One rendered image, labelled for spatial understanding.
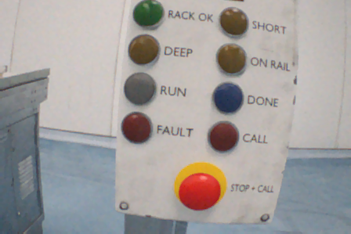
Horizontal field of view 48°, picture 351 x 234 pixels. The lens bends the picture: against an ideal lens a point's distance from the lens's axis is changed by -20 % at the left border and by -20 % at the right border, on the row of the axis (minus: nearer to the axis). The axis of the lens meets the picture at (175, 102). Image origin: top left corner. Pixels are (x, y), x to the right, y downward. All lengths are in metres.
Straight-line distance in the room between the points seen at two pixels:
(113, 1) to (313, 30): 2.02
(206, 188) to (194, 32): 0.14
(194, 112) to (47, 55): 3.95
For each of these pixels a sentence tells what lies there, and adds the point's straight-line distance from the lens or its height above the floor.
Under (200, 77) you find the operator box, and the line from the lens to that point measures 0.44.
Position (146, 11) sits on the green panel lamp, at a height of 1.05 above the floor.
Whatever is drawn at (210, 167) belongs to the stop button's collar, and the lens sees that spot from 0.45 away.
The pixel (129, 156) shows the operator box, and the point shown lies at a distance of 0.46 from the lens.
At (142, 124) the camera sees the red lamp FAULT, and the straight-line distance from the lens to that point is 0.44.
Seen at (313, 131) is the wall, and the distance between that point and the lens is 4.65.
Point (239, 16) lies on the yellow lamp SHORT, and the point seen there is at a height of 1.05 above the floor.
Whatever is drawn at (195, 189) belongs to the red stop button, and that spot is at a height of 0.89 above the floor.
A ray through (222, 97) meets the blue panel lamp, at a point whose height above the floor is 0.97.
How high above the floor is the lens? 1.02
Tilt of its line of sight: 8 degrees down
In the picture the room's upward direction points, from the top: 5 degrees clockwise
